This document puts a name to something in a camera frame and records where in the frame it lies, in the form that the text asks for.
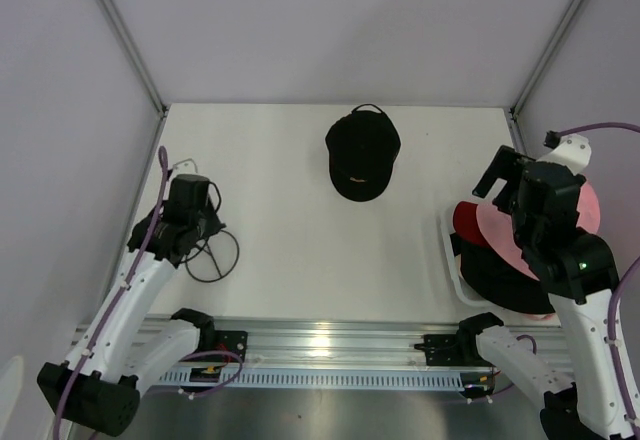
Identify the black baseball cap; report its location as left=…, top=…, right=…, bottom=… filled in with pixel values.
left=325, top=104, right=401, bottom=202

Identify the white plastic basket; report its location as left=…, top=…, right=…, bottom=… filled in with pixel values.
left=438, top=205, right=490, bottom=309

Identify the light pink hat in basket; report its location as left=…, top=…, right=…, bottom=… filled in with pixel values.
left=523, top=313, right=556, bottom=322

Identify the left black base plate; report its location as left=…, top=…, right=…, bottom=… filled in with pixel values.
left=197, top=330, right=249, bottom=364

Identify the right frame post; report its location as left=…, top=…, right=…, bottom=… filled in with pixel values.
left=509, top=0, right=589, bottom=121

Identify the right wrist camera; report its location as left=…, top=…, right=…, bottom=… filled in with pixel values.
left=538, top=131, right=592, bottom=175

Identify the left frame post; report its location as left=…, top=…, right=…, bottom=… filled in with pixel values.
left=95, top=0, right=167, bottom=117

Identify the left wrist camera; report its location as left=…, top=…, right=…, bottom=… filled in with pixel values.
left=169, top=158, right=199, bottom=178

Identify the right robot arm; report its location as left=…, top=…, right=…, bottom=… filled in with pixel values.
left=455, top=146, right=639, bottom=439

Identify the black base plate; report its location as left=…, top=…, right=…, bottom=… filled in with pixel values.
left=197, top=330, right=249, bottom=364
left=413, top=334, right=489, bottom=367

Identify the white slotted cable duct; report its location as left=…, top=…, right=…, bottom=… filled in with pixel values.
left=156, top=366, right=464, bottom=392

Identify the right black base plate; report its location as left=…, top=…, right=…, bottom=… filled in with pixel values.
left=413, top=334, right=489, bottom=367

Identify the frame post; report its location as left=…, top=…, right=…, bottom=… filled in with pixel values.
left=95, top=0, right=167, bottom=117
left=509, top=0, right=589, bottom=121

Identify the pink bucket hat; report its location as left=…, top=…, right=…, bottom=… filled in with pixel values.
left=476, top=182, right=601, bottom=280

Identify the red baseball cap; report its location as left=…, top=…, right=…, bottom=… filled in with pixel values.
left=452, top=201, right=489, bottom=248

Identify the aluminium mounting rail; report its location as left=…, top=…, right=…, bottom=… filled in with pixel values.
left=72, top=317, right=609, bottom=374

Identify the black hat in basket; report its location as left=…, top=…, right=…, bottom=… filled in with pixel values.
left=460, top=240, right=555, bottom=315

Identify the black wire hat stand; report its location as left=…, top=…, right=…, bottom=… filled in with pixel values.
left=184, top=182, right=241, bottom=285

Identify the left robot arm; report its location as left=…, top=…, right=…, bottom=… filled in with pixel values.
left=37, top=174, right=224, bottom=437

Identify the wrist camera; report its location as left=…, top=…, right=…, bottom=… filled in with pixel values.
left=169, top=158, right=199, bottom=178
left=538, top=131, right=592, bottom=175

